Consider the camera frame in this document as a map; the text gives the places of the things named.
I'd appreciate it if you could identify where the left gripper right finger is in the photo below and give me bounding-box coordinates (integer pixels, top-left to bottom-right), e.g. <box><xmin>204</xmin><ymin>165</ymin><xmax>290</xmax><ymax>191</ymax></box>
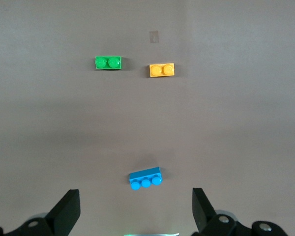
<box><xmin>191</xmin><ymin>187</ymin><xmax>292</xmax><ymax>236</ymax></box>

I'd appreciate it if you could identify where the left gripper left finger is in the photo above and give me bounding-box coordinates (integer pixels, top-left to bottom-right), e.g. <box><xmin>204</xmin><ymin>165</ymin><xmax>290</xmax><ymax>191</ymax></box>
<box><xmin>0</xmin><ymin>188</ymin><xmax>81</xmax><ymax>236</ymax></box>

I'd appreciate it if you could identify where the yellow two-stud block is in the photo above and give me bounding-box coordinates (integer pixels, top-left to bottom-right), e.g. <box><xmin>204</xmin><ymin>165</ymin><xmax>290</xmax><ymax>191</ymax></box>
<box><xmin>149</xmin><ymin>63</ymin><xmax>175</xmax><ymax>78</ymax></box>

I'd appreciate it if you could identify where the blue three-stud block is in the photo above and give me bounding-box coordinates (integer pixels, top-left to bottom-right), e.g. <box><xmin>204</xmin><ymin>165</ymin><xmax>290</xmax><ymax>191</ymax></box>
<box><xmin>129</xmin><ymin>166</ymin><xmax>163</xmax><ymax>191</ymax></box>

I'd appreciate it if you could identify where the green two-stud block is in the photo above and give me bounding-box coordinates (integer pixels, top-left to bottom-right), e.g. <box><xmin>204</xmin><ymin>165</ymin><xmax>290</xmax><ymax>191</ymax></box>
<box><xmin>95</xmin><ymin>56</ymin><xmax>122</xmax><ymax>71</ymax></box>

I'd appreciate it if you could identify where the brown tape patch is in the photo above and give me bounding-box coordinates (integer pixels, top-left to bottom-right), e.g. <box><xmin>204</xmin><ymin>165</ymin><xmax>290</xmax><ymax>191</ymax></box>
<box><xmin>149</xmin><ymin>30</ymin><xmax>160</xmax><ymax>44</ymax></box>

